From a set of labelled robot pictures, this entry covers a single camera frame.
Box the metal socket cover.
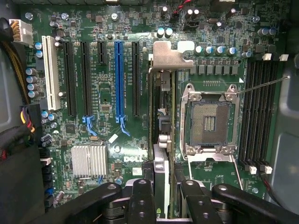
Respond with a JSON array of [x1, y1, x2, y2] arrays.
[[185, 153, 245, 191]]

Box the silver finned heat sink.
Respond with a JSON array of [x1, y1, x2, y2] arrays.
[[71, 144, 108, 178]]

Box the CPU socket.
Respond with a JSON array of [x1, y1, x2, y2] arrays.
[[183, 83, 241, 156]]

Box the black RAM slot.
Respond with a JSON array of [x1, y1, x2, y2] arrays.
[[261, 59, 280, 175], [246, 60, 263, 175], [238, 60, 256, 168], [254, 59, 271, 168]]

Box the black open PC case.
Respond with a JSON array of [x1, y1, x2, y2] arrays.
[[0, 0, 299, 224]]

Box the long black expansion slot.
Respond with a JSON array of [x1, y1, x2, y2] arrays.
[[80, 41, 93, 117], [131, 41, 142, 118], [62, 41, 78, 117]]

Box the blue expansion slot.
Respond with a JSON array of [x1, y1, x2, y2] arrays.
[[114, 41, 131, 137]]

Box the black power connector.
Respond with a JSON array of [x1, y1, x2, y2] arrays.
[[20, 104, 43, 146]]

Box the thin metal locking lever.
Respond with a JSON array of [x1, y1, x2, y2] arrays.
[[235, 75, 292, 96]]

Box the short black expansion slot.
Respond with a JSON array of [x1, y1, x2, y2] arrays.
[[97, 41, 107, 65]]

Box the white expansion slot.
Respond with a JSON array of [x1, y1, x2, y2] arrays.
[[41, 35, 62, 112]]

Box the green motherboard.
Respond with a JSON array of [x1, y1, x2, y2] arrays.
[[20, 0, 288, 210]]

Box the white power connector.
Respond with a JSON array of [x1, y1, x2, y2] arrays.
[[9, 20, 34, 47]]

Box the braided black yellow wire bundle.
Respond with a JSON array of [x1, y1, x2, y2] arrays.
[[0, 17, 31, 105]]

